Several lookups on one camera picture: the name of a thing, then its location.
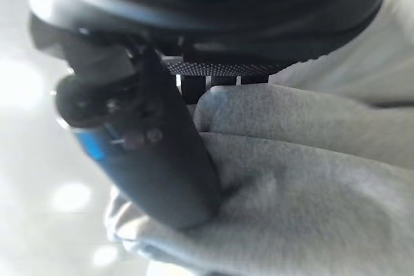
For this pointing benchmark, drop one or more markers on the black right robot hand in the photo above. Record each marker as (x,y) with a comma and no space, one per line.
(155,146)

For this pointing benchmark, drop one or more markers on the light grey garment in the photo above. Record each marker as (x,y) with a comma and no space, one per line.
(291,166)

